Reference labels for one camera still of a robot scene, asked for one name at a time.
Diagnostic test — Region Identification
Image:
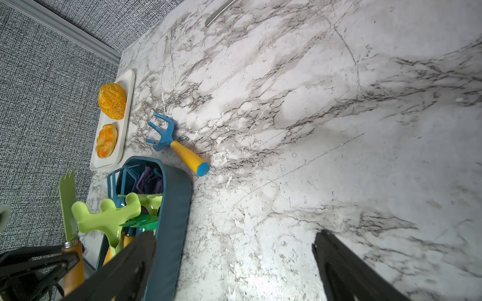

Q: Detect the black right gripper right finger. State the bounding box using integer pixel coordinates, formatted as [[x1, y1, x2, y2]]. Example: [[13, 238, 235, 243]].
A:
[[312, 229, 408, 300]]

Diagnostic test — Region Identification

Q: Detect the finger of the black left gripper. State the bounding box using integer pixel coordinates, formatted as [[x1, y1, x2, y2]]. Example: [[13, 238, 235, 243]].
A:
[[1, 245, 80, 300]]

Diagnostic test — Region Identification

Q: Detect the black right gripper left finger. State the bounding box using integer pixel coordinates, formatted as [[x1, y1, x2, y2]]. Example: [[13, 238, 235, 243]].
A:
[[64, 231, 156, 300]]

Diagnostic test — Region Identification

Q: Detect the lime trowel brown wood handle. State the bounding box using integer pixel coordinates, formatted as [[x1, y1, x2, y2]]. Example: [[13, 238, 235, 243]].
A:
[[59, 170, 85, 296]]

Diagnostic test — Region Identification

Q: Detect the lime rake brown wood handle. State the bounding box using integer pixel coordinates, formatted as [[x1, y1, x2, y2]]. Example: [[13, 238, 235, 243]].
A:
[[72, 193, 141, 257]]

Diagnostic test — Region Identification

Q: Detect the green rake pale wood handle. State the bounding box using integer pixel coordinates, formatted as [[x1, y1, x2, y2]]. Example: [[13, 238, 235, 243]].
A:
[[121, 214, 158, 232]]

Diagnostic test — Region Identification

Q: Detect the purple rake pink handle back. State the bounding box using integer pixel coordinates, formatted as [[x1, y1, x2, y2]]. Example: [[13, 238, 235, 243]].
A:
[[134, 166, 164, 194]]

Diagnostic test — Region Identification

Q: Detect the blue fork rake yellow handle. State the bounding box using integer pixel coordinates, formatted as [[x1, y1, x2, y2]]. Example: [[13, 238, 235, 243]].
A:
[[107, 164, 140, 209]]

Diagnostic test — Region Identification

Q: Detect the lime rake light wood handle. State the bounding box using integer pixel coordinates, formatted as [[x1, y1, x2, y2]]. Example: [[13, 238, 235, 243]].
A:
[[114, 193, 163, 216]]

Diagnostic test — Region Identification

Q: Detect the teal plastic storage box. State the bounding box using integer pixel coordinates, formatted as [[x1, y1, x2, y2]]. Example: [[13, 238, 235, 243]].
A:
[[95, 156, 193, 301]]

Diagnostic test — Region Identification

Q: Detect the oval yellow bread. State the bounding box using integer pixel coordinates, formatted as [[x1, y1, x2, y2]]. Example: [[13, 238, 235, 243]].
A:
[[98, 83, 127, 120]]

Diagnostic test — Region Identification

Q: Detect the white rectangular tray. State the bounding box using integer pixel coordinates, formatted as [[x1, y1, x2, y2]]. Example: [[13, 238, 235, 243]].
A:
[[89, 69, 136, 171]]

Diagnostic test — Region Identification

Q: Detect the glazed ring donut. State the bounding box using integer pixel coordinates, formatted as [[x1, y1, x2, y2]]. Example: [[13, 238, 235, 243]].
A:
[[95, 124, 118, 159]]

